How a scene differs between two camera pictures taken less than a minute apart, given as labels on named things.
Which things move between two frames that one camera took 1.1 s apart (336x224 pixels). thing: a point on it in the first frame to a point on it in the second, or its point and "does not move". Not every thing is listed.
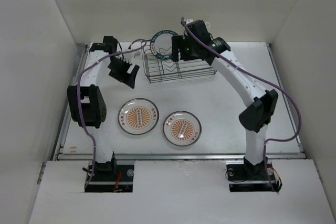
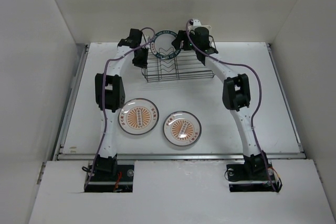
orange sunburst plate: [182, 128] does not move
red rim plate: [138, 116] does not move
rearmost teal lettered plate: [160, 44] does not move
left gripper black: [125, 77] to [142, 63]
